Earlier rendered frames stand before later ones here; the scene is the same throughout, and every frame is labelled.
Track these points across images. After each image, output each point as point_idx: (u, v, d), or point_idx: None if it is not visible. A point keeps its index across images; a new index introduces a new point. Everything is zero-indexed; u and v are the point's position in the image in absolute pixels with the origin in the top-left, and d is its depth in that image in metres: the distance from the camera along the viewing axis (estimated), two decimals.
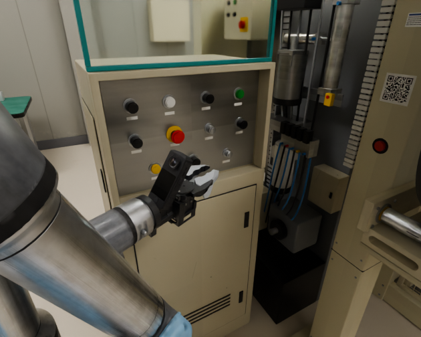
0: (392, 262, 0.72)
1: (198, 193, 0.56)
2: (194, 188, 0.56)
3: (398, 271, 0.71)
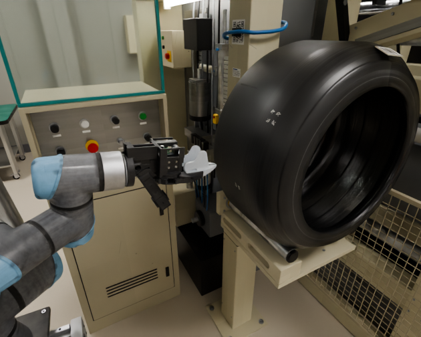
0: (232, 235, 1.06)
1: None
2: None
3: (235, 241, 1.05)
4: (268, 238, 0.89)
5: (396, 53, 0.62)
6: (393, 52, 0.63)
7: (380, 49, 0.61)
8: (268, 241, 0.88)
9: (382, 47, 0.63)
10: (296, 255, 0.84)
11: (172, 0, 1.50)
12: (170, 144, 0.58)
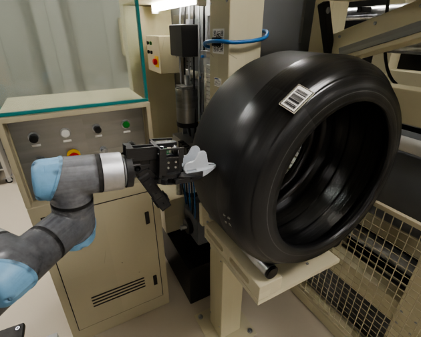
0: (215, 247, 1.03)
1: None
2: None
3: (218, 253, 1.02)
4: None
5: (305, 96, 0.54)
6: (303, 94, 0.54)
7: (285, 108, 0.54)
8: None
9: (287, 99, 0.55)
10: (272, 266, 0.80)
11: (159, 5, 1.48)
12: (169, 145, 0.58)
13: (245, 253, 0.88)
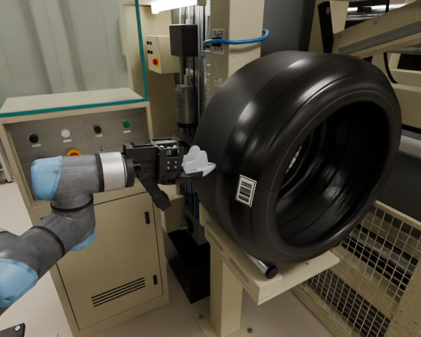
0: (215, 247, 1.04)
1: None
2: None
3: (218, 253, 1.02)
4: None
5: (250, 187, 0.57)
6: (248, 186, 0.57)
7: (242, 202, 0.59)
8: None
9: (239, 193, 0.59)
10: (265, 275, 0.80)
11: (159, 5, 1.48)
12: (169, 145, 0.58)
13: None
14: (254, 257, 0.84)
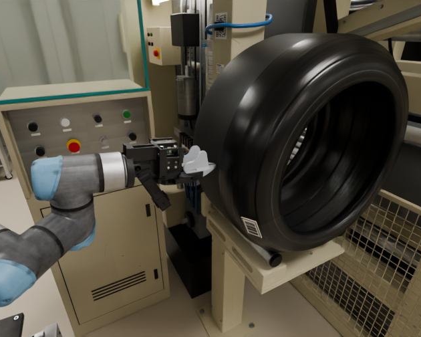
0: (218, 237, 1.02)
1: None
2: None
3: (220, 243, 1.01)
4: None
5: (254, 225, 0.62)
6: (251, 225, 0.62)
7: (253, 235, 0.65)
8: None
9: (248, 229, 0.65)
10: (274, 255, 0.78)
11: None
12: (169, 145, 0.58)
13: (248, 243, 0.87)
14: None
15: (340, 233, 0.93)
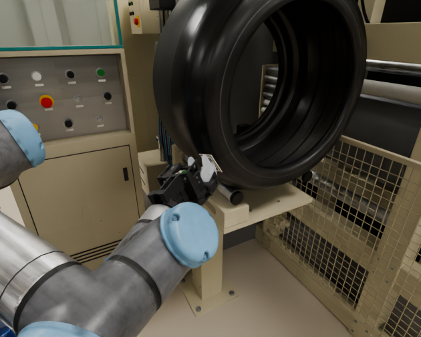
0: None
1: None
2: None
3: None
4: None
5: (211, 160, 0.65)
6: (209, 160, 0.65)
7: None
8: (216, 187, 0.85)
9: None
10: (242, 197, 0.80)
11: None
12: (178, 169, 0.55)
13: None
14: None
15: (301, 176, 0.91)
